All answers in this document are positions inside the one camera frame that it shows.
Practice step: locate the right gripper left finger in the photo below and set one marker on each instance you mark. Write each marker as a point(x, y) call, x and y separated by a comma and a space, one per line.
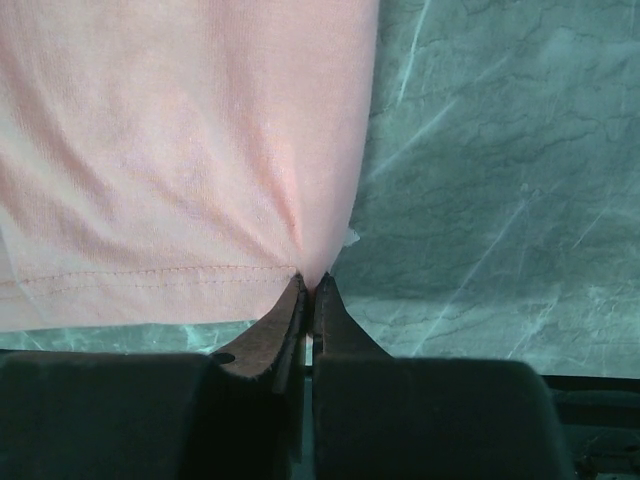
point(233, 414)

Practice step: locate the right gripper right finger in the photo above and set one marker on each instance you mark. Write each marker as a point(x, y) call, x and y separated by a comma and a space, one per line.
point(376, 416)

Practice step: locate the salmon pink t shirt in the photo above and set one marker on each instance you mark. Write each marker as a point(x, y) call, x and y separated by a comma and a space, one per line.
point(176, 162)

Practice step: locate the black base beam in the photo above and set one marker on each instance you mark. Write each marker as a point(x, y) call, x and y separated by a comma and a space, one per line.
point(600, 418)

